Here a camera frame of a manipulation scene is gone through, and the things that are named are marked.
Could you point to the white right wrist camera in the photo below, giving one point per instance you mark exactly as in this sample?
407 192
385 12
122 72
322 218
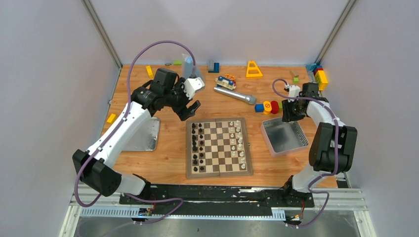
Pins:
293 91

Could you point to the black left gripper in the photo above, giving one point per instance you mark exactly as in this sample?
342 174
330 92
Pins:
183 103

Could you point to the yellow curved block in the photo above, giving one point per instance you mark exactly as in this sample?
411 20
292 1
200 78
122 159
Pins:
149 72

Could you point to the colourful brick stack right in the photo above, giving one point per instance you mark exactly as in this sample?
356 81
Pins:
320 77

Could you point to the blue duplo brick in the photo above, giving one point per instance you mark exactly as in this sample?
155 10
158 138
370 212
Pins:
259 108

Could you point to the yellow triangle toy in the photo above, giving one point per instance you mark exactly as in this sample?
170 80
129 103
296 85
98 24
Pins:
253 71

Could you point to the blue grey brick stack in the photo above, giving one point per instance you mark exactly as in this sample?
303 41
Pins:
213 67

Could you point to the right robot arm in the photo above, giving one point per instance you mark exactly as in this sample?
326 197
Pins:
334 142

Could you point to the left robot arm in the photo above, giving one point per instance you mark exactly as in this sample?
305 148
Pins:
94 166

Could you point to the silver metal tin lid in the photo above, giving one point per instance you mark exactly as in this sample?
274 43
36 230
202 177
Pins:
146 137

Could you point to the blue bubble-wrapped cone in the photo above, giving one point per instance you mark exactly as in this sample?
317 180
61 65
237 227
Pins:
187 67

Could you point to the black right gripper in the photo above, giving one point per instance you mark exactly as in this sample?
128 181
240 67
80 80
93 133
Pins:
287 116

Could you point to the silver toy microphone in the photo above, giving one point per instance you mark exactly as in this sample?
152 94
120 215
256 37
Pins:
249 99

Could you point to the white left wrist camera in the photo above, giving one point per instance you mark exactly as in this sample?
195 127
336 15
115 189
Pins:
192 86

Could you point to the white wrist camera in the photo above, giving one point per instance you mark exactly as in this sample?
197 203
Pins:
293 91
192 86

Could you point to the red rounded block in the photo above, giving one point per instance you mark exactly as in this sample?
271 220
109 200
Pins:
274 107

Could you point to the white blue toy car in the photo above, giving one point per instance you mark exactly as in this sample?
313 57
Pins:
227 81

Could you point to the wooden chess board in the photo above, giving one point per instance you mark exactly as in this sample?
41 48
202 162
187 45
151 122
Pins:
217 148

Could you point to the yellow no-entry sign block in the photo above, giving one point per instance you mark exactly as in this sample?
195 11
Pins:
267 108

